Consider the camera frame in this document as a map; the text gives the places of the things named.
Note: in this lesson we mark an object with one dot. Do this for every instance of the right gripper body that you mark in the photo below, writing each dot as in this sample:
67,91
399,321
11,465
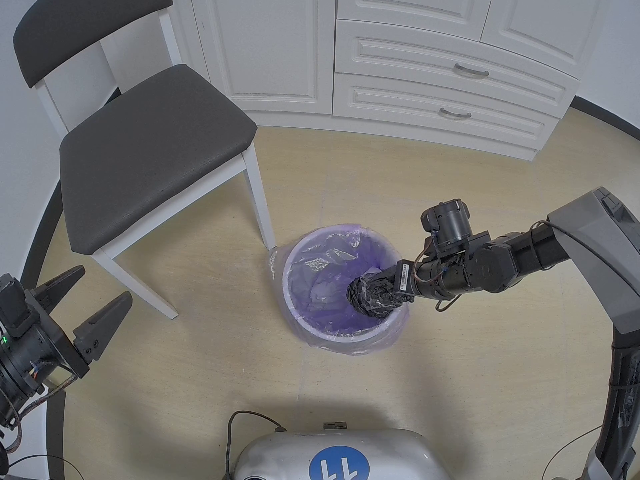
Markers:
425,278

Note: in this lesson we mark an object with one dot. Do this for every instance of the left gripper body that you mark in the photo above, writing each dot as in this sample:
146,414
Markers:
40,343

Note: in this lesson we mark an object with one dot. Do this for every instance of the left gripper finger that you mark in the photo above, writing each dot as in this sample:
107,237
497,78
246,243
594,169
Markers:
55,288
102,328

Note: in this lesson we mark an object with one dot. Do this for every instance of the black plastic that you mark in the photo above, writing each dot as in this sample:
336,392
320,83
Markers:
372,295

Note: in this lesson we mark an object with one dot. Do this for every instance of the purple plastic bag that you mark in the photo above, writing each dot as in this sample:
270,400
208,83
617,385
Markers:
325,288

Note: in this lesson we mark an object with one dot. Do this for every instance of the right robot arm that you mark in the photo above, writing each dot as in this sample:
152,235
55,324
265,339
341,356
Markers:
575,248

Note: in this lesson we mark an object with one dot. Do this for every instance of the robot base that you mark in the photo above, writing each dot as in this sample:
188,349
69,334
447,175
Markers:
350,448

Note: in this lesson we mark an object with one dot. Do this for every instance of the white trash bin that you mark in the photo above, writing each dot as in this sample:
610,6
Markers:
345,337

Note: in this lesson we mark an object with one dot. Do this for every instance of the white chair grey cushions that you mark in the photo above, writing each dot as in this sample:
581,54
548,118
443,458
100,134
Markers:
150,143

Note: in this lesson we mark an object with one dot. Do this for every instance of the white wardrobe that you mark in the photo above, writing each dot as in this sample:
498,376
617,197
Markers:
280,33

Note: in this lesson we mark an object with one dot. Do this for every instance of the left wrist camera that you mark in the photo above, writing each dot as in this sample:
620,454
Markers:
12,308

